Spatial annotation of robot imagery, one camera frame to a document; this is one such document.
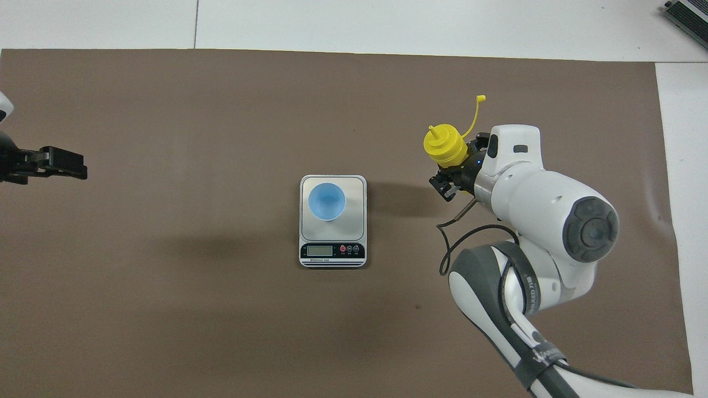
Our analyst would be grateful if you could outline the silver digital kitchen scale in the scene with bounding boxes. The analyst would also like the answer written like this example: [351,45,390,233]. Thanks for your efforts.
[299,175,368,269]

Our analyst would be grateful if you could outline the black ribbed metal device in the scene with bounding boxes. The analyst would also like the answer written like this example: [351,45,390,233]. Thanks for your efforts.
[664,0,708,35]

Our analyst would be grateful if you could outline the brown table mat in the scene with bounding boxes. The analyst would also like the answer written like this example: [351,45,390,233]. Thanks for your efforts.
[0,49,695,398]

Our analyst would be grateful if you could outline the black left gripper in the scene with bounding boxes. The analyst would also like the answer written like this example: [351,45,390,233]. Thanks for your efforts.
[0,133,88,185]

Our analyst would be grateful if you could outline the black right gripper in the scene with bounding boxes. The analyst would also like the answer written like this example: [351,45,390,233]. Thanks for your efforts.
[429,133,490,202]

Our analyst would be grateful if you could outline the yellow squeeze seasoning bottle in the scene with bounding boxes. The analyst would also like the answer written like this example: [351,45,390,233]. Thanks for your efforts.
[423,95,487,169]

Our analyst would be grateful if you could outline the light blue plastic cup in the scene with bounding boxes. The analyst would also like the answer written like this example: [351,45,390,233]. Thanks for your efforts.
[308,182,347,222]

